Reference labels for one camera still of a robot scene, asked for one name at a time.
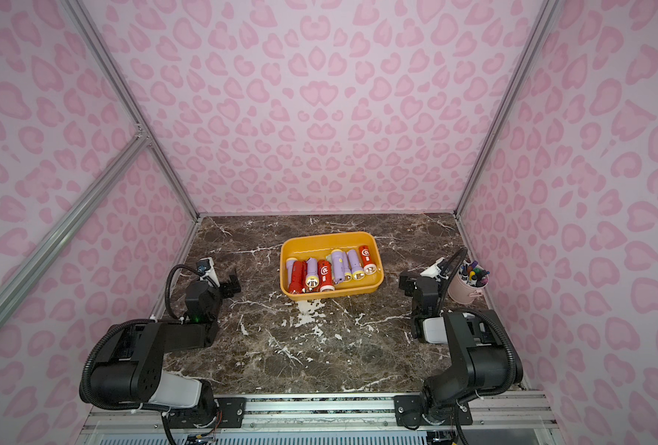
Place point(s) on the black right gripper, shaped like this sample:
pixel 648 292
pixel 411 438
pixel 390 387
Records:
pixel 411 284

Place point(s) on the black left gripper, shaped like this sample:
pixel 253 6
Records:
pixel 227 286

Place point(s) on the red flashlight white logo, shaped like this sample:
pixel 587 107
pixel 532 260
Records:
pixel 368 264

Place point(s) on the purple flashlight yellow top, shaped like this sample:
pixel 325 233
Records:
pixel 289 269

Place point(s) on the red flashlight white head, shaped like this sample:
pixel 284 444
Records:
pixel 326 278

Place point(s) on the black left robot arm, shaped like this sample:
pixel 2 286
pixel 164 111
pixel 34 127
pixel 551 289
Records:
pixel 124 370

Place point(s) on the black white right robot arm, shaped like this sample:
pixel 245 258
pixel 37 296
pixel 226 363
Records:
pixel 484 361

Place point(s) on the pink pen holder cup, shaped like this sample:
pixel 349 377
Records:
pixel 469 284

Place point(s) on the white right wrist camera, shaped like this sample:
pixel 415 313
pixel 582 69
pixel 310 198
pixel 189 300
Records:
pixel 435 270

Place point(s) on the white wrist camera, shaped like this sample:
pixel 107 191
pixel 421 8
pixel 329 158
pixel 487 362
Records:
pixel 206 269
pixel 435 270

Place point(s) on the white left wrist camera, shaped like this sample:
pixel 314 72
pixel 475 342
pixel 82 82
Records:
pixel 206 269

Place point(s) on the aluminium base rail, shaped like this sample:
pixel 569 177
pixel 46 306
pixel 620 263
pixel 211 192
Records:
pixel 515 417

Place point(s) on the aluminium diagonal frame bar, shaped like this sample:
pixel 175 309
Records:
pixel 29 272

